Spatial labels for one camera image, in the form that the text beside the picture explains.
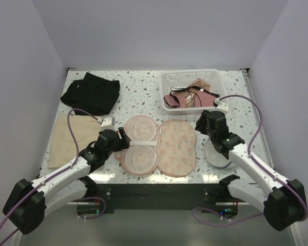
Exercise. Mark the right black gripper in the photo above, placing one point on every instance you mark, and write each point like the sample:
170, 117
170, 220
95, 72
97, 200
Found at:
200, 122

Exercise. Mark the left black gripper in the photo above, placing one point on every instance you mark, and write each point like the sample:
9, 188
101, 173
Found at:
121, 139

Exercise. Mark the white plastic basket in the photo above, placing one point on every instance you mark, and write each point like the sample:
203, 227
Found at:
182, 79

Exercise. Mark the tulip print mesh laundry bag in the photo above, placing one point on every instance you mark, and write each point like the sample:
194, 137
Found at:
170, 147

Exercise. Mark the black garment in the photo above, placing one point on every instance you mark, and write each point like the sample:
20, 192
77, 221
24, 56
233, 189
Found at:
93, 94

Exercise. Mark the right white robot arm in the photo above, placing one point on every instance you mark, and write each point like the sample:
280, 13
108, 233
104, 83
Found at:
282, 201

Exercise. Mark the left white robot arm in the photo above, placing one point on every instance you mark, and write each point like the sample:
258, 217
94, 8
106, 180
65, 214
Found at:
31, 201

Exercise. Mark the pink beige bra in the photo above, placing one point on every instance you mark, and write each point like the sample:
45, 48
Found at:
196, 95

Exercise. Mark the round white mesh laundry bag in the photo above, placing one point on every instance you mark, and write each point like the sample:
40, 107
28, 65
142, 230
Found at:
216, 159

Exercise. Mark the beige folded garment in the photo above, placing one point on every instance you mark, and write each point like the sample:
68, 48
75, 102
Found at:
62, 148

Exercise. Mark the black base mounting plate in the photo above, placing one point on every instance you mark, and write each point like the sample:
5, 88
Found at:
108, 198

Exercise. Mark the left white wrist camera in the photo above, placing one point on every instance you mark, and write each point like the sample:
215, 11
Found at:
107, 122

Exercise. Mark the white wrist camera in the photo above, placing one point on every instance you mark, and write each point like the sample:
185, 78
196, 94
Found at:
221, 106
107, 122

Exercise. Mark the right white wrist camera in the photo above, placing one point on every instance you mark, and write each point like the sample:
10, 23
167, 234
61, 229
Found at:
221, 106

